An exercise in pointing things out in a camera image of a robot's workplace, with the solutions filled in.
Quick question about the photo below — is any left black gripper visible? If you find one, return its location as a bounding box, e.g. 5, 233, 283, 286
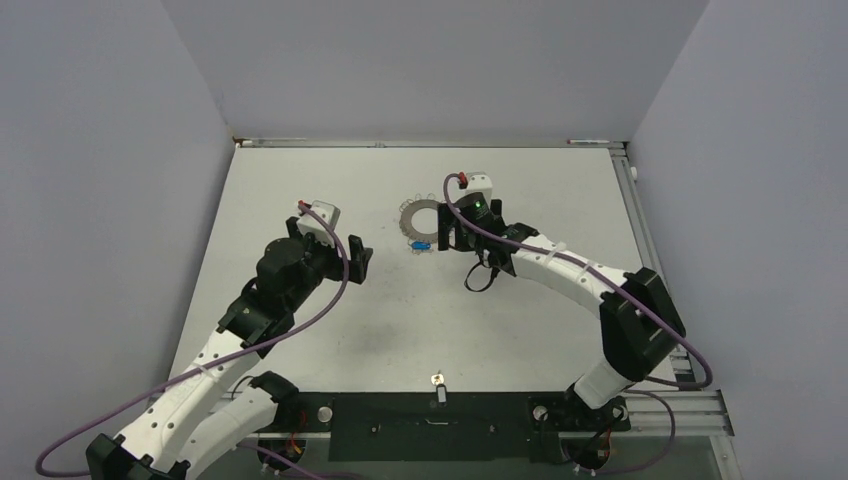
286, 217, 371, 310

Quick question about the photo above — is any silver perforated ring disc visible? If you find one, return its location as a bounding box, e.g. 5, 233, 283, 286
398, 193, 439, 254

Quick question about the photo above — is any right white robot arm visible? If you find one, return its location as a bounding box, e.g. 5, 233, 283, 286
437, 192, 686, 428

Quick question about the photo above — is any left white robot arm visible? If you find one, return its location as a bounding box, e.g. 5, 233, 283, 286
86, 215, 374, 479

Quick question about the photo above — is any red white marker pen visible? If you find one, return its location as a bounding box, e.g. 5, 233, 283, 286
567, 139, 612, 146

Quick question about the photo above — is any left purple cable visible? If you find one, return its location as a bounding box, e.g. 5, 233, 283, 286
34, 201, 351, 478

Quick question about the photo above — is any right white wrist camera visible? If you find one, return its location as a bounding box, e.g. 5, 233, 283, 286
459, 172, 493, 199

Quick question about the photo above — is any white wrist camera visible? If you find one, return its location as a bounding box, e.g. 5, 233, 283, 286
459, 172, 493, 199
295, 200, 341, 245

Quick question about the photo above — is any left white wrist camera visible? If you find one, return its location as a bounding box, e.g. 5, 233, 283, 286
295, 200, 341, 245

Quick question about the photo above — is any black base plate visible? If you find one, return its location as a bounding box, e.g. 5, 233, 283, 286
266, 391, 631, 463

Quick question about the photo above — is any aluminium frame rail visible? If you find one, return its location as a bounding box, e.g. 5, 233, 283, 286
609, 142, 735, 439

